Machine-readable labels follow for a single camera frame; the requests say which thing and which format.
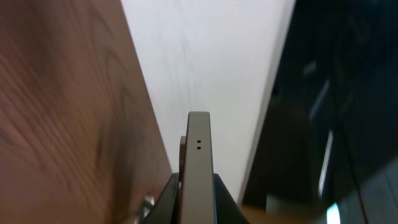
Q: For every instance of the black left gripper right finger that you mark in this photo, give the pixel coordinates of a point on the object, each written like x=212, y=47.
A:
x=227, y=211

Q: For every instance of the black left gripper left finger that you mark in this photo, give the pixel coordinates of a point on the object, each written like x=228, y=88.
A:
x=165, y=210

